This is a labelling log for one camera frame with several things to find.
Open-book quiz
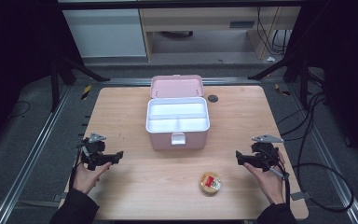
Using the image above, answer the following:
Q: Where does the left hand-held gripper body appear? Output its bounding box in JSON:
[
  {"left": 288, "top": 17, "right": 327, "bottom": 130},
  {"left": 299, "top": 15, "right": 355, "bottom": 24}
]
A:
[{"left": 79, "top": 132, "right": 110, "bottom": 172}]

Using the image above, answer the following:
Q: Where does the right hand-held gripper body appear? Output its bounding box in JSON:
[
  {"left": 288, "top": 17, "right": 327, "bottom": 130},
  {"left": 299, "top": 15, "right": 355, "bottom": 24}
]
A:
[{"left": 250, "top": 133, "right": 285, "bottom": 173}]

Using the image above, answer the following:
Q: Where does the round yellow tin red label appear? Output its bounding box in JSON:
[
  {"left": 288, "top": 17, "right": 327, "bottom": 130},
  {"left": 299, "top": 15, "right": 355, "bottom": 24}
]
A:
[{"left": 199, "top": 172, "right": 222, "bottom": 197}]

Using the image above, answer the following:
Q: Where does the white divided tray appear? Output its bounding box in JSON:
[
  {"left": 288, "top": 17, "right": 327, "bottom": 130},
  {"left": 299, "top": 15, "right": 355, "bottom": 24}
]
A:
[{"left": 145, "top": 96, "right": 211, "bottom": 134}]

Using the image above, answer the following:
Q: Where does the pink storage box with lid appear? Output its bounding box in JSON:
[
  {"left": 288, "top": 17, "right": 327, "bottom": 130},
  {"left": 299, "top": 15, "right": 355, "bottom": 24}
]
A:
[{"left": 145, "top": 74, "right": 212, "bottom": 152}]

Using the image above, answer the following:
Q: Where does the person's left hand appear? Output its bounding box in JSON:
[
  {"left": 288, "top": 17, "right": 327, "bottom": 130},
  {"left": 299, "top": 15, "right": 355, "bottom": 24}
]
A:
[{"left": 73, "top": 161, "right": 113, "bottom": 195}]

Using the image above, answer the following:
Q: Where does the person's right hand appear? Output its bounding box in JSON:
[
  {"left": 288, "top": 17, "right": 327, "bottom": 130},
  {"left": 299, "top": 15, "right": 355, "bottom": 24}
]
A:
[{"left": 242, "top": 150, "right": 287, "bottom": 205}]

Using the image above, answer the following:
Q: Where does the yellow black tape strip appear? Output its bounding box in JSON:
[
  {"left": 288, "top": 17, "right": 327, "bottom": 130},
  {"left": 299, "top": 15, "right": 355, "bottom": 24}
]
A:
[
  {"left": 274, "top": 83, "right": 292, "bottom": 97},
  {"left": 80, "top": 84, "right": 92, "bottom": 101}
]

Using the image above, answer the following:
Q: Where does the black metal stand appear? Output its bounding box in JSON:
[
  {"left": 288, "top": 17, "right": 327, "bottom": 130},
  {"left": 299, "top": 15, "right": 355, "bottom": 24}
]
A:
[
  {"left": 247, "top": 52, "right": 310, "bottom": 110},
  {"left": 49, "top": 52, "right": 111, "bottom": 113}
]

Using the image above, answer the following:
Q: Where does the white cabinet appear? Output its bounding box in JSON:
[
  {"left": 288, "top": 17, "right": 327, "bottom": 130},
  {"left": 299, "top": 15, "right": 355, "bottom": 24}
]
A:
[{"left": 62, "top": 8, "right": 147, "bottom": 59}]

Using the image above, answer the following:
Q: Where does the dark chair base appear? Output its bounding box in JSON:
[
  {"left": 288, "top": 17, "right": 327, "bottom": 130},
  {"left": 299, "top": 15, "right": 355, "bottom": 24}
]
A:
[{"left": 159, "top": 30, "right": 194, "bottom": 40}]

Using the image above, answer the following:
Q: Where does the light wooden desk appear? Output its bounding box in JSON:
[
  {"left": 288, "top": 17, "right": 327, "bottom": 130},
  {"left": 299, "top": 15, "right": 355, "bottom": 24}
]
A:
[{"left": 139, "top": 7, "right": 302, "bottom": 62}]

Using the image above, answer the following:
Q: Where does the left hand-held gripper black cable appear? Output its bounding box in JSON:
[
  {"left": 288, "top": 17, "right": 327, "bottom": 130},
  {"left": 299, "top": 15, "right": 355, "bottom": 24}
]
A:
[{"left": 69, "top": 146, "right": 86, "bottom": 190}]

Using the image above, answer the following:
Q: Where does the hand-held gripper black cable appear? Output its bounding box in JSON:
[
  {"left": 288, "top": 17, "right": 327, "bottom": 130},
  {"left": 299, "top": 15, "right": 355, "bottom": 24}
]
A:
[
  {"left": 268, "top": 148, "right": 292, "bottom": 206},
  {"left": 69, "top": 146, "right": 86, "bottom": 190}
]

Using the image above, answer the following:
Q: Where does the right hand-held gripper black cable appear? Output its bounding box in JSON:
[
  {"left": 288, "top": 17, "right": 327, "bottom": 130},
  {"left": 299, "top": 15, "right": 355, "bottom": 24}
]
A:
[{"left": 268, "top": 148, "right": 292, "bottom": 206}]

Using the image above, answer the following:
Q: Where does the thick black looped floor cable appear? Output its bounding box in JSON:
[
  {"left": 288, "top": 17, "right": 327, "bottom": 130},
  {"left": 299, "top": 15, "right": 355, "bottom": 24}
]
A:
[{"left": 292, "top": 161, "right": 355, "bottom": 214}]

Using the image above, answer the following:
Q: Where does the grey metal table bracket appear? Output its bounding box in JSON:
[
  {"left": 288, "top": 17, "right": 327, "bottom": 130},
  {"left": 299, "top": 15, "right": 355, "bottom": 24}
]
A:
[
  {"left": 53, "top": 192, "right": 68, "bottom": 203},
  {"left": 290, "top": 190, "right": 311, "bottom": 202}
]

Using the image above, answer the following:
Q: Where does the long aluminium floor rail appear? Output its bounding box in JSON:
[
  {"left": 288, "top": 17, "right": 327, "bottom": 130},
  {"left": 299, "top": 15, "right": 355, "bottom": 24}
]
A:
[
  {"left": 287, "top": 83, "right": 358, "bottom": 224},
  {"left": 0, "top": 85, "right": 73, "bottom": 224}
]

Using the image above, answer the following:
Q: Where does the bundle of black desk cables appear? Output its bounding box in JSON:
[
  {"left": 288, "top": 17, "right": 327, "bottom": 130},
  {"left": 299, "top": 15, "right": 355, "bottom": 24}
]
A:
[{"left": 255, "top": 7, "right": 293, "bottom": 56}]

